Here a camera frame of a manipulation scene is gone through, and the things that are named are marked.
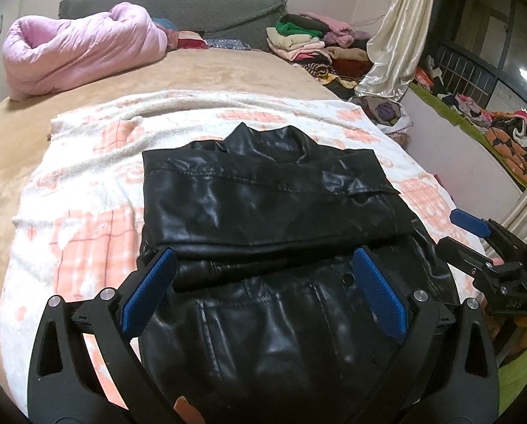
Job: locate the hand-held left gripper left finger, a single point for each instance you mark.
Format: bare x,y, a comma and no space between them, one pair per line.
151,289

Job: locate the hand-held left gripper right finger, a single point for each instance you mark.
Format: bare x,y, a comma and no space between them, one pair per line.
378,293

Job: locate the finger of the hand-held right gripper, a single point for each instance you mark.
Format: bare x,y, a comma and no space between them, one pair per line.
469,221
460,249

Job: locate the black leather jacket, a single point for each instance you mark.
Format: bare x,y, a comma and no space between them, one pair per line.
246,212

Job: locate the heap of clothes on windowsill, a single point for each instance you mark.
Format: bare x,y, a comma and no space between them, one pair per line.
506,134

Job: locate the floral bag of clothes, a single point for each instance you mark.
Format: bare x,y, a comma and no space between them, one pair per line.
387,112

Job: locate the pile of folded clothes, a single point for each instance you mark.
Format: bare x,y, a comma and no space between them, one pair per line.
316,48

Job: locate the person's left hand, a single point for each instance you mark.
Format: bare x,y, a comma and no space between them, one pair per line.
186,413

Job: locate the white orange printed blanket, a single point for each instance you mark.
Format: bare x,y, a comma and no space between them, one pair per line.
82,212

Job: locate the green windowsill cover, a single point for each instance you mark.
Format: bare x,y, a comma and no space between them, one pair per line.
444,110

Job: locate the dark window grille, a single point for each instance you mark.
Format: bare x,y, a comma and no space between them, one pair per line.
466,70

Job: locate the cream satin curtain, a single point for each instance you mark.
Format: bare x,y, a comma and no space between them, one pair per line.
404,31

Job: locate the tan plush bed sheet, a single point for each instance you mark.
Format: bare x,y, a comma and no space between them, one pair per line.
201,70

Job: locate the pink quilt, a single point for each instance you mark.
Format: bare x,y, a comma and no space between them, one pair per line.
78,48

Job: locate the red cloth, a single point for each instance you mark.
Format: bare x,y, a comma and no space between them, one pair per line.
192,40

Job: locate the blue patterned cloth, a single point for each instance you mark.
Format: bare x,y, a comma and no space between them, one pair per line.
228,44

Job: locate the teal cloth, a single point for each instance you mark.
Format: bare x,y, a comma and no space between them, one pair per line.
165,24

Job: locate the grey headboard cushion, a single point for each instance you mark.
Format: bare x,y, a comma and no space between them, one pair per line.
228,9

